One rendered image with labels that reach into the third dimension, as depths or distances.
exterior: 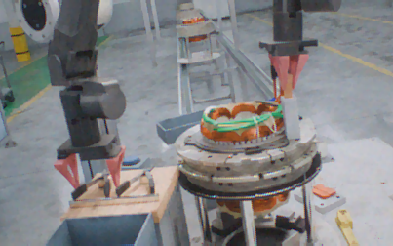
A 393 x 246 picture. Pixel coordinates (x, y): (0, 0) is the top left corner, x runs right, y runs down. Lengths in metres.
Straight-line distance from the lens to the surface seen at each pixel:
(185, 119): 1.38
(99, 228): 0.87
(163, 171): 0.98
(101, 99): 0.79
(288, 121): 0.96
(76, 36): 0.81
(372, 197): 1.40
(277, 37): 0.92
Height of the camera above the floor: 1.44
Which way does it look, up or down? 17 degrees down
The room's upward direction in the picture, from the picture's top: 10 degrees counter-clockwise
